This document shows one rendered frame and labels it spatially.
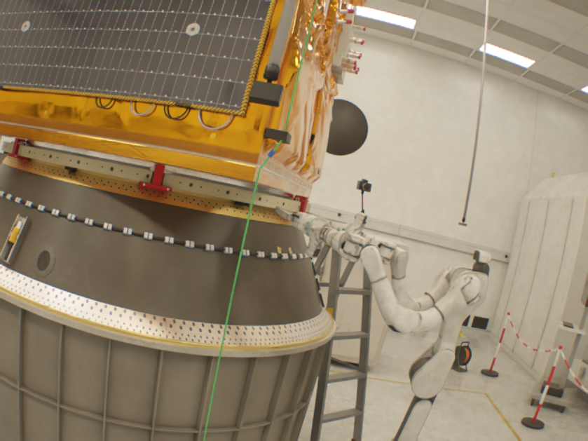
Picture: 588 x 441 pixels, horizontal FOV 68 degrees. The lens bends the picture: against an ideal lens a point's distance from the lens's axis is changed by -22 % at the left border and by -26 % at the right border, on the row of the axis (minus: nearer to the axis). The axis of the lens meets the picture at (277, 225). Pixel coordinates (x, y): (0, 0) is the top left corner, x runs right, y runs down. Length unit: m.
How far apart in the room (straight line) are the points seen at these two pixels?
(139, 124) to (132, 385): 0.92
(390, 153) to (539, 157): 3.38
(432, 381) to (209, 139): 1.30
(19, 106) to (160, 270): 0.92
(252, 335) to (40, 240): 0.90
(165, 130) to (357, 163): 8.27
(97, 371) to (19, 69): 1.24
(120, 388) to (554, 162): 10.01
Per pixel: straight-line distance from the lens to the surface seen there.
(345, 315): 5.98
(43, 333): 1.93
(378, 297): 1.84
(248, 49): 1.71
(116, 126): 1.85
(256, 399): 2.17
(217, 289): 1.98
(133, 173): 1.96
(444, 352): 2.19
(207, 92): 1.70
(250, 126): 1.69
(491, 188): 10.33
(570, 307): 7.47
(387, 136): 10.00
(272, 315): 2.14
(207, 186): 2.02
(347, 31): 3.47
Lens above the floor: 1.72
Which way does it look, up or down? 3 degrees down
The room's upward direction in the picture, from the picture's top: 13 degrees clockwise
